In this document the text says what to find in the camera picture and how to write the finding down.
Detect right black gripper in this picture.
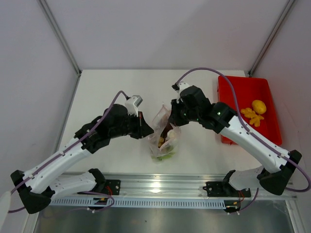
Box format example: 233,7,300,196
168,99,201,127

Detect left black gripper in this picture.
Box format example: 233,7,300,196
109,110,154,139

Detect papaya slice toy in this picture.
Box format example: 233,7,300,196
159,114,173,137

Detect longan fruit bunch toy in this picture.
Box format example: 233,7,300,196
158,136,168,149

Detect clear zip top bag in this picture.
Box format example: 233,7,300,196
147,104,181,163

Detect white green leek toy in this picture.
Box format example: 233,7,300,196
151,130,178,161

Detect yellow ginger root toy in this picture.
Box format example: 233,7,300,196
240,108,264,127

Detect yellow potato toy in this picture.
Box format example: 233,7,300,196
252,100,267,115

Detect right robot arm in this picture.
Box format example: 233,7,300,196
169,82,302,196

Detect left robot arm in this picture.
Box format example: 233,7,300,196
11,104,154,214

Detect red plastic bin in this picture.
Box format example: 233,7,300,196
218,76,282,146

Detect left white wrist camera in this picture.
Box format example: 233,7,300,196
125,95,143,117

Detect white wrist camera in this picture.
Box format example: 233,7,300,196
172,82,190,103
125,95,143,117

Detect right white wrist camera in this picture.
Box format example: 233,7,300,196
172,82,190,103

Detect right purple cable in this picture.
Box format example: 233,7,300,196
176,67,311,192

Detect purple cable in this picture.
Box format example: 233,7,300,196
176,67,311,192
7,90,129,214

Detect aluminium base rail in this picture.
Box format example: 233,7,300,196
33,173,298,201

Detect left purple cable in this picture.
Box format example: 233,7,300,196
7,90,129,214

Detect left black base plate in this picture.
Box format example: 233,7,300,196
91,180,121,196

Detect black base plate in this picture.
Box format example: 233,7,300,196
202,181,251,198
91,180,121,196

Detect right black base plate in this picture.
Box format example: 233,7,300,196
202,181,251,198

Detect white slotted cable duct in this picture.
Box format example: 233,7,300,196
50,197,226,209

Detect right aluminium frame post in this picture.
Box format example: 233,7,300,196
247,0,298,77

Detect aluminium frame post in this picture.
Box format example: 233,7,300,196
247,0,298,77
37,0,82,77

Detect left aluminium frame post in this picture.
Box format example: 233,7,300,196
37,0,82,77

